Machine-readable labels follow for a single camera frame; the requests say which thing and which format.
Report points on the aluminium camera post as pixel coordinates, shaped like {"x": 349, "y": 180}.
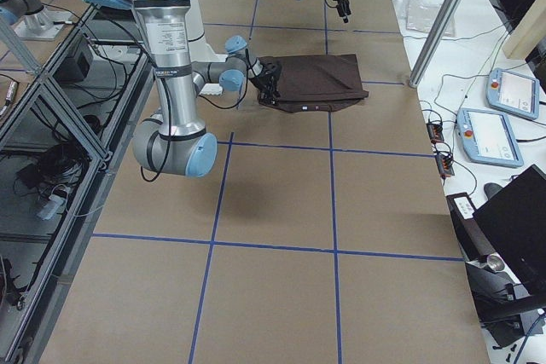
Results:
{"x": 446, "y": 11}

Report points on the near teach pendant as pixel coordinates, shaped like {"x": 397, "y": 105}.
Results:
{"x": 487, "y": 138}

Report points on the grey usb hub right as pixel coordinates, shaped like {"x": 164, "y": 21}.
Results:
{"x": 435, "y": 131}

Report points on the teach pendant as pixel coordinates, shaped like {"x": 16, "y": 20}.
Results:
{"x": 513, "y": 93}
{"x": 487, "y": 138}

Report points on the black monitor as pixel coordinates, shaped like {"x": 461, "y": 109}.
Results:
{"x": 513, "y": 220}

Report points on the grey usb hub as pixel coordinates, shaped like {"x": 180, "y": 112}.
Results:
{"x": 435, "y": 131}
{"x": 444, "y": 161}

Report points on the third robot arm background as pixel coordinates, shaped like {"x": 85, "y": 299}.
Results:
{"x": 32, "y": 19}

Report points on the far teach pendant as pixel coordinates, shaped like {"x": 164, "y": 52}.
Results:
{"x": 513, "y": 93}

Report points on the grey usb hub left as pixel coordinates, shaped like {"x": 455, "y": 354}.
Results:
{"x": 444, "y": 161}

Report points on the dark brown t-shirt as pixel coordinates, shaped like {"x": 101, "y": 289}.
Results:
{"x": 311, "y": 83}

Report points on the dark box with label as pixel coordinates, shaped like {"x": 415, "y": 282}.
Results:
{"x": 471, "y": 238}

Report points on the clear plastic tray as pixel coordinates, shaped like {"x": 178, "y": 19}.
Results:
{"x": 419, "y": 15}

